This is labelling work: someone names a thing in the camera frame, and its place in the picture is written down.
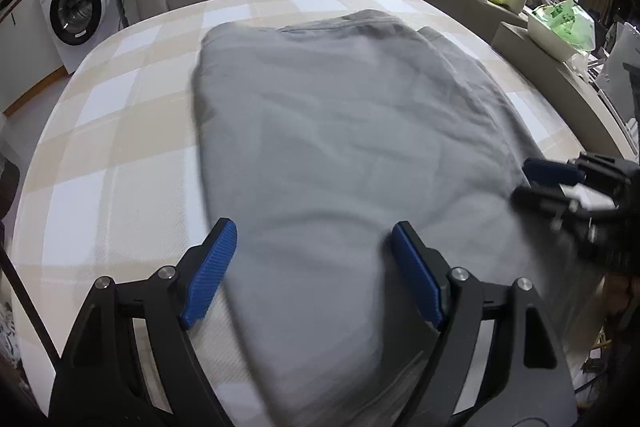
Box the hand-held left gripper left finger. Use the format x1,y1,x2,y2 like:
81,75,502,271
48,217,238,427

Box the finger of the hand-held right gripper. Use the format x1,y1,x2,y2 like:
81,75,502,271
511,186,576,215
522,157,586,188

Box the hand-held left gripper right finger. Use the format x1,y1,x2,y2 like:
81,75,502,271
391,221,578,427

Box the grey t-shirt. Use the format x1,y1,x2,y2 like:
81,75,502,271
192,9,601,427

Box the beige low partition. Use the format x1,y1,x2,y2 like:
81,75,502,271
385,0,640,162

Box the white plastic bag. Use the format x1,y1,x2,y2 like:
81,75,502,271
567,49,601,78

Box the green plastic bag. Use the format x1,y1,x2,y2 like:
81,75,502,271
532,0,597,52

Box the plaid bed sheet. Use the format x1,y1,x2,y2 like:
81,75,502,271
10,0,601,427

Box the kitchen counter cabinets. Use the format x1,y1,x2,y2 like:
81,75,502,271
0,0,66,112

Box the white washing machine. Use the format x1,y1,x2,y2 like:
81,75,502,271
37,0,123,75

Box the black cable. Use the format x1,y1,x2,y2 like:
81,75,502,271
0,247,63,373

